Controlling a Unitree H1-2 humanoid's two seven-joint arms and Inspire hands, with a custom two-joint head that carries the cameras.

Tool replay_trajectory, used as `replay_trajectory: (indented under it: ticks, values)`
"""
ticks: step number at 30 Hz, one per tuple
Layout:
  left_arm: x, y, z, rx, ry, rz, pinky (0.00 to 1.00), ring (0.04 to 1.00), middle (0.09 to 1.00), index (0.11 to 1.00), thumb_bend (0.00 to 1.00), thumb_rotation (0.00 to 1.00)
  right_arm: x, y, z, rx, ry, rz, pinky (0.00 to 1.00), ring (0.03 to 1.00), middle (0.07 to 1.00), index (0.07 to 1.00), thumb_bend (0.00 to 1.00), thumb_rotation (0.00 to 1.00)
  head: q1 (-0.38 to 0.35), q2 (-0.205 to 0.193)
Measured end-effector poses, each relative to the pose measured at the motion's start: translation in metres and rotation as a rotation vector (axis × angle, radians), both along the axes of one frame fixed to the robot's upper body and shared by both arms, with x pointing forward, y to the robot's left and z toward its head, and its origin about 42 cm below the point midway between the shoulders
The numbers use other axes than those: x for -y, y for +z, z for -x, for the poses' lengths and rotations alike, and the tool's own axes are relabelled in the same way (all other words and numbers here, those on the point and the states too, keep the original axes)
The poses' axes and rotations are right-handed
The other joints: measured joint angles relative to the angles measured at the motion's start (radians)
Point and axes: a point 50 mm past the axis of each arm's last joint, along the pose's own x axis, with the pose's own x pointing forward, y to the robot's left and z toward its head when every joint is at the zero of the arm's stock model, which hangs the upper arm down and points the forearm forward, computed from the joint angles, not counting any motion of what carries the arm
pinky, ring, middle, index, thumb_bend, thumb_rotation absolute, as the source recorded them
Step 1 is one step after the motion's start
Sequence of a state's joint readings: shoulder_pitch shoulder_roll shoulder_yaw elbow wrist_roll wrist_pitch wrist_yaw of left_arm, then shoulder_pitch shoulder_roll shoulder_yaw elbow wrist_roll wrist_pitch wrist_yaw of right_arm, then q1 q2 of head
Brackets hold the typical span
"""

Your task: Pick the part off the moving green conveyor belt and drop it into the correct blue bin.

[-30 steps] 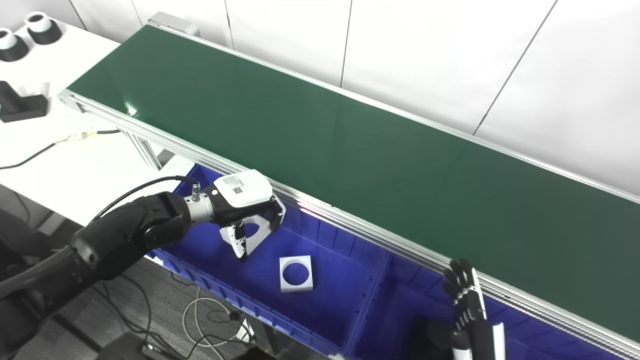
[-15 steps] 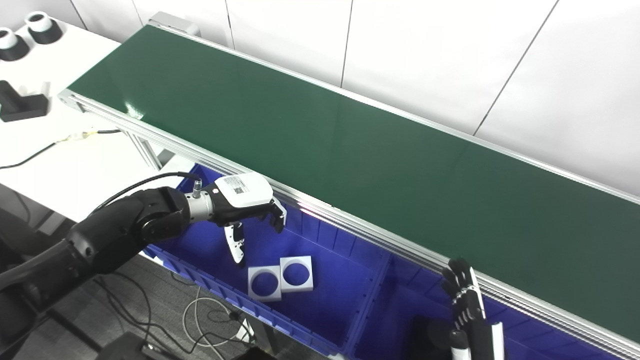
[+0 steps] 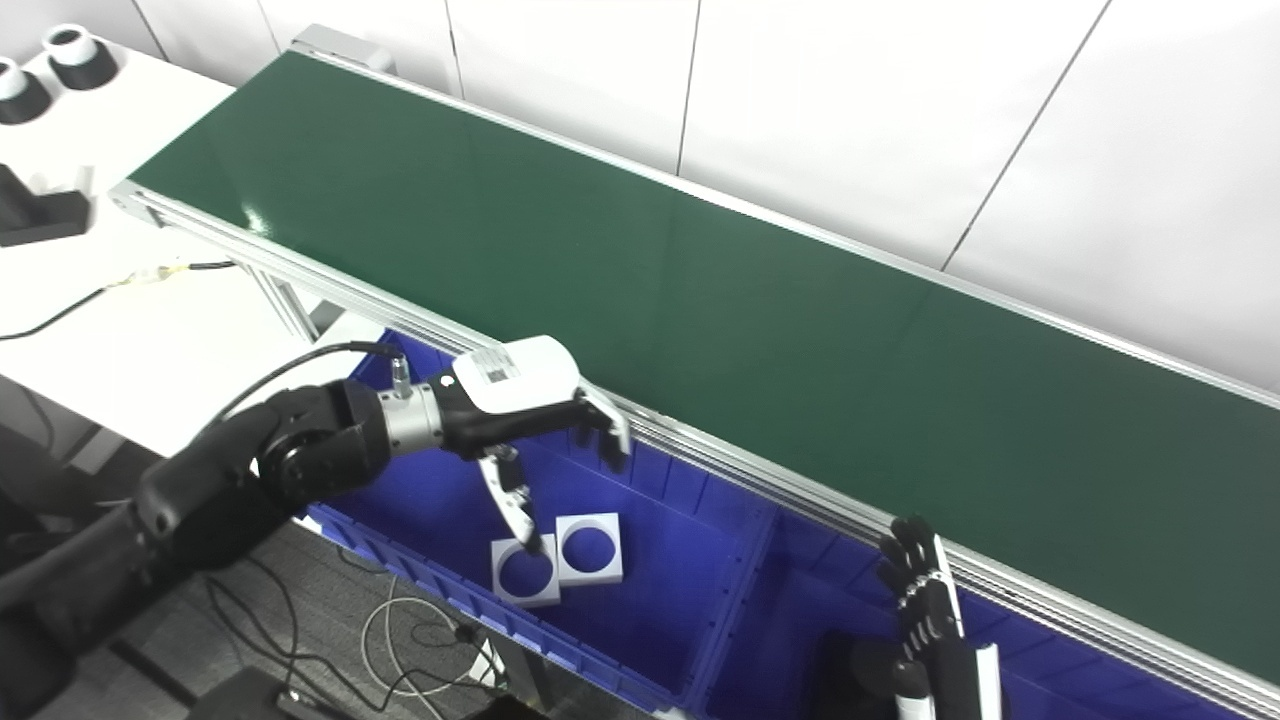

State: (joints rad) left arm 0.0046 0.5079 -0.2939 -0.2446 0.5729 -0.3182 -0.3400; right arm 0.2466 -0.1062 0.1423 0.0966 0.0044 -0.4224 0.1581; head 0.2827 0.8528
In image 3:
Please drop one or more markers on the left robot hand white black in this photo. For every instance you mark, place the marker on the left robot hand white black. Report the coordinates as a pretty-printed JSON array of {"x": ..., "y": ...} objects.
[{"x": 520, "y": 375}]

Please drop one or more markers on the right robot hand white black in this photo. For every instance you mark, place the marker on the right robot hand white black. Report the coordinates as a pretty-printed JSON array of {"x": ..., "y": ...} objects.
[{"x": 935, "y": 640}]

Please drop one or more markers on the white square part round hole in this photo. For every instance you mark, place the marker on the white square part round hole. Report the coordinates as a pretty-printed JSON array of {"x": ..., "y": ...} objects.
[
  {"x": 500, "y": 595},
  {"x": 610, "y": 570}
]

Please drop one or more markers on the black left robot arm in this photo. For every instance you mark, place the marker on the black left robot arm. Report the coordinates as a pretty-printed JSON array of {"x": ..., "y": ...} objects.
[{"x": 200, "y": 500}]

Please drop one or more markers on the black plastic part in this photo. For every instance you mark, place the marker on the black plastic part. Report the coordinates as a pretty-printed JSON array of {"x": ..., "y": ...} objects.
[{"x": 870, "y": 670}]

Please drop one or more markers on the blue plastic bin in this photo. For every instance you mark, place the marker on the blue plastic bin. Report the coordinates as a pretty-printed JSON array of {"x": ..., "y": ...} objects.
[
  {"x": 800, "y": 620},
  {"x": 650, "y": 560}
]

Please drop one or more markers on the green conveyor belt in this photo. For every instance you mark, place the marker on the green conveyor belt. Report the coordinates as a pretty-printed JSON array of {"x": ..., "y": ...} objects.
[
  {"x": 800, "y": 500},
  {"x": 700, "y": 300}
]

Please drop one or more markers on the aluminium conveyor leg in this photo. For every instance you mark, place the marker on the aluminium conveyor leg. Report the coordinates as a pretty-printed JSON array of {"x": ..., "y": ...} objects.
[{"x": 295, "y": 305}]

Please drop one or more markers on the grey conveyor end housing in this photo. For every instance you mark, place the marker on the grey conveyor end housing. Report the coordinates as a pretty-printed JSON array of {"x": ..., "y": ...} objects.
[{"x": 345, "y": 45}]

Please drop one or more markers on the black block part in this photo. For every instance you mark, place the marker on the black block part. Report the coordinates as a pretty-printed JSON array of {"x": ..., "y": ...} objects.
[{"x": 40, "y": 215}]

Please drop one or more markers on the black cylinder white top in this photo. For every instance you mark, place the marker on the black cylinder white top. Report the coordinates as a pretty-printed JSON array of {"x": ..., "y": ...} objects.
[
  {"x": 85, "y": 65},
  {"x": 25, "y": 100}
]

